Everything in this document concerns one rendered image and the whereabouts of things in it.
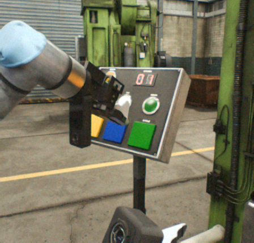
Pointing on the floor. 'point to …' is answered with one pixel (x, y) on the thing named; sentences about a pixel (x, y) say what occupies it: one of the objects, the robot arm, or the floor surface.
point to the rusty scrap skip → (203, 91)
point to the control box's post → (139, 183)
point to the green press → (119, 30)
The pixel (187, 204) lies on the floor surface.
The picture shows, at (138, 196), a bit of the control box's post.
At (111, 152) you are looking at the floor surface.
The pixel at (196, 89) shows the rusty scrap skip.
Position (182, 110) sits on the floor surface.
